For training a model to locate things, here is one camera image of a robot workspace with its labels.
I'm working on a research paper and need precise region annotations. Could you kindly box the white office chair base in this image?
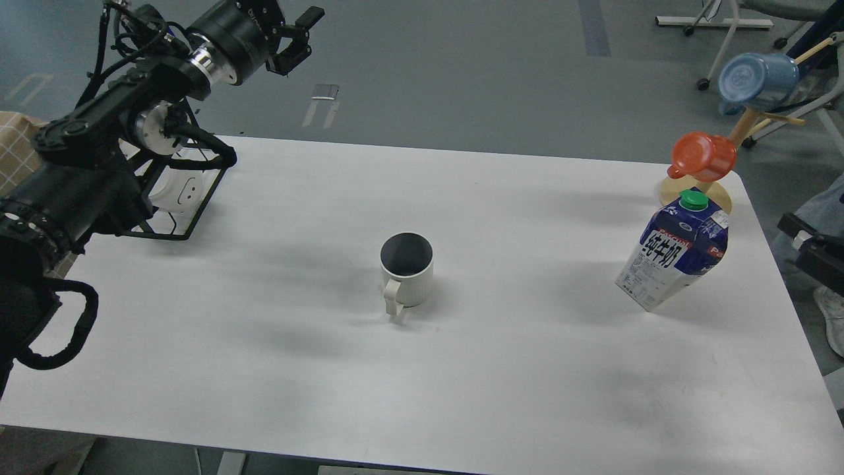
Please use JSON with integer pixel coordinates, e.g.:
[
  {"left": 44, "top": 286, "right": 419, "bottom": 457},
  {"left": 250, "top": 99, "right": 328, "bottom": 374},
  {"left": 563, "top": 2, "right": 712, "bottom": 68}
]
[{"left": 655, "top": 1, "right": 842, "bottom": 148}]

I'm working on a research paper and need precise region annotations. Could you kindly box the beige checkered cloth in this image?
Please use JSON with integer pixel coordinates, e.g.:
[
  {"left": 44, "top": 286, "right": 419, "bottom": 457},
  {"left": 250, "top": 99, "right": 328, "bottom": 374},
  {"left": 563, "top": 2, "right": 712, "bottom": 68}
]
[{"left": 0, "top": 110, "right": 73, "bottom": 278}]

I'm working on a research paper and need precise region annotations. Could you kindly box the orange plastic cup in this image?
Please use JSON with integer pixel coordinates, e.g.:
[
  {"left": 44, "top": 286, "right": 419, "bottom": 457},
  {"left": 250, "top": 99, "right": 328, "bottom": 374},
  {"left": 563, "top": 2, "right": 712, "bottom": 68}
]
[{"left": 667, "top": 131, "right": 737, "bottom": 183}]

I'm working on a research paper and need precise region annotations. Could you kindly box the white sneaker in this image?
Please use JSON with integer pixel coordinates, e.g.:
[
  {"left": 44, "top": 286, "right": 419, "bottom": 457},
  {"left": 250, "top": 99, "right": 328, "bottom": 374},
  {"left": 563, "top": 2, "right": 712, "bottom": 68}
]
[{"left": 812, "top": 286, "right": 843, "bottom": 358}]

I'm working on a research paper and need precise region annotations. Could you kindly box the white ribbed mug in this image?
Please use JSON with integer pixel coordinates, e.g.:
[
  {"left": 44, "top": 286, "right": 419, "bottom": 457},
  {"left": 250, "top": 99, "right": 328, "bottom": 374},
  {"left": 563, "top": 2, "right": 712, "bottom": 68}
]
[{"left": 379, "top": 232, "right": 434, "bottom": 321}]

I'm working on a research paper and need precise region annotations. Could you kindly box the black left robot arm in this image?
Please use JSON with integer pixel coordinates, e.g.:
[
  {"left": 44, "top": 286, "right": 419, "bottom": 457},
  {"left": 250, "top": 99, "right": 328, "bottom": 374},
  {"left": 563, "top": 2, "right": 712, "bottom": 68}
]
[{"left": 1, "top": 1, "right": 325, "bottom": 386}]

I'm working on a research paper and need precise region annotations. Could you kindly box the black wire cup rack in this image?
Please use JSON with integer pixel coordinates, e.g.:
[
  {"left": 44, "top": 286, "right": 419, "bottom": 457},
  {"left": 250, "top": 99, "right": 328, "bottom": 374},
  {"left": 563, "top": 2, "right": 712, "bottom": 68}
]
[{"left": 120, "top": 100, "right": 237, "bottom": 241}]

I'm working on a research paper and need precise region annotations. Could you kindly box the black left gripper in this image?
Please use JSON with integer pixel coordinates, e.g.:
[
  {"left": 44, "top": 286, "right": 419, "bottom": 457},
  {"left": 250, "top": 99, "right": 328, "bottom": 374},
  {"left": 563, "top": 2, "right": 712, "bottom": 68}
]
[{"left": 187, "top": 1, "right": 325, "bottom": 85}]

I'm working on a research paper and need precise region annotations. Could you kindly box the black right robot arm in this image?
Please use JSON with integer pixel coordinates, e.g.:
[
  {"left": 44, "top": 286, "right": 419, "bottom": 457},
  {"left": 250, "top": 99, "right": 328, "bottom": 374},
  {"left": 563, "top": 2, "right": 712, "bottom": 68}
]
[{"left": 777, "top": 213, "right": 843, "bottom": 296}]

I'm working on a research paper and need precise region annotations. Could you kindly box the blue white milk carton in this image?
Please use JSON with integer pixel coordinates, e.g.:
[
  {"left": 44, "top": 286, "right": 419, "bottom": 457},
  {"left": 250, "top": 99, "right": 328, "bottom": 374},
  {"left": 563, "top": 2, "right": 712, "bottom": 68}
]
[{"left": 615, "top": 187, "right": 729, "bottom": 311}]

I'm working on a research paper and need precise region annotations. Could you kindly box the person leg in jeans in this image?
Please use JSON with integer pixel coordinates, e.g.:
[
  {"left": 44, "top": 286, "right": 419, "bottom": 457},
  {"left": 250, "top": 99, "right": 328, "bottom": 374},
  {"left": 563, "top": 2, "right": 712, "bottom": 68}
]
[{"left": 771, "top": 175, "right": 843, "bottom": 272}]

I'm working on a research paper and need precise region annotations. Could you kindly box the white cup on rack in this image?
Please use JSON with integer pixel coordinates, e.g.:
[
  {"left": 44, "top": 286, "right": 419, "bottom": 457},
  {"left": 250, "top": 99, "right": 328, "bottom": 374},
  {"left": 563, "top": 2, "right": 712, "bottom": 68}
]
[{"left": 150, "top": 167, "right": 207, "bottom": 213}]

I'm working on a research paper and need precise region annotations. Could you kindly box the blue plastic cup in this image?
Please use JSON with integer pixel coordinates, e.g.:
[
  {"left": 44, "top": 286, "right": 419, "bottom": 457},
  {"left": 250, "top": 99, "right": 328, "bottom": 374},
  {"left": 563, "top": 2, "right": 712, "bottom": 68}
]
[{"left": 717, "top": 52, "right": 800, "bottom": 116}]

